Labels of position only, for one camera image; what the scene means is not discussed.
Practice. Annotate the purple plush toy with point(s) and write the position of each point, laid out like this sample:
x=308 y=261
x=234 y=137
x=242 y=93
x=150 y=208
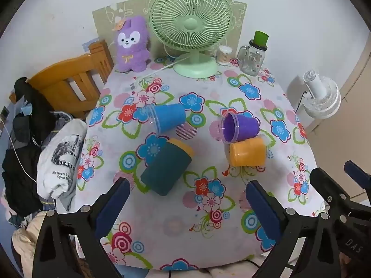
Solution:
x=132 y=49

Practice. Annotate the black jacket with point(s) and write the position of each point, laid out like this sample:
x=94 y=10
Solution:
x=20 y=168

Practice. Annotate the wooden chair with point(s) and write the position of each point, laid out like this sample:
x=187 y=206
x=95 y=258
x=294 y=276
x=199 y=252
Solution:
x=101 y=55
x=58 y=75

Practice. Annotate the green desk fan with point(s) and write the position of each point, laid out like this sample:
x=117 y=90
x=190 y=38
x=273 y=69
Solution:
x=190 y=23

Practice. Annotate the glass jar mug green lid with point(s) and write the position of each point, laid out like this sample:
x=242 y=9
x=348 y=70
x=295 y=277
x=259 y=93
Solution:
x=253 y=58

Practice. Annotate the purple plastic cup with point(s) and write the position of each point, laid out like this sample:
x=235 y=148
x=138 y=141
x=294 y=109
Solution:
x=243 y=126

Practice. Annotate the blue plastic cup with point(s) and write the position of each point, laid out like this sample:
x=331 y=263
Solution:
x=169 y=117

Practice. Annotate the floral tablecloth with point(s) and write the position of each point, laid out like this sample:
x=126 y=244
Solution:
x=174 y=214

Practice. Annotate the beige printed wall poster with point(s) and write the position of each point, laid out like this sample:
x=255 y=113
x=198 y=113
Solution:
x=101 y=20

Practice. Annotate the white printed t-shirt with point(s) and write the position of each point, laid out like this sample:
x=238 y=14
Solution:
x=62 y=156

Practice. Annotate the cotton swab container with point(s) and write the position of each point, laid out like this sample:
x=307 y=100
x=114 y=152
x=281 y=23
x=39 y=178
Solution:
x=224 y=55

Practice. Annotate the cream padded cloth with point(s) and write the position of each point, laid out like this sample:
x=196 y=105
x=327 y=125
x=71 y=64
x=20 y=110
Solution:
x=26 y=237

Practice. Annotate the grey striped cloth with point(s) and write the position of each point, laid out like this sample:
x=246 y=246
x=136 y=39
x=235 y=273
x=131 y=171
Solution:
x=62 y=121

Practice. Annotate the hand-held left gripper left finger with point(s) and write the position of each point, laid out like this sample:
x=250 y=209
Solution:
x=111 y=205

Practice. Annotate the orange plastic cup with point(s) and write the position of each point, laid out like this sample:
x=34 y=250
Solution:
x=249 y=152

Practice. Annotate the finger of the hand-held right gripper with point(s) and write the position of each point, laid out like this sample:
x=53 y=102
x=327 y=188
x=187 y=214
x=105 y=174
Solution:
x=324 y=184
x=355 y=169

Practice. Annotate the dark teal cup yellow rim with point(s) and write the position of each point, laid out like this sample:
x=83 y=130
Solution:
x=165 y=168

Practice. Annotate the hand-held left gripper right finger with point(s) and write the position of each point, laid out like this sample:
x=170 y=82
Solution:
x=262 y=205

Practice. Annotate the white standing fan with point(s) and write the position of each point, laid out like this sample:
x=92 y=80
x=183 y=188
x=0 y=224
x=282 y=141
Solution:
x=321 y=95

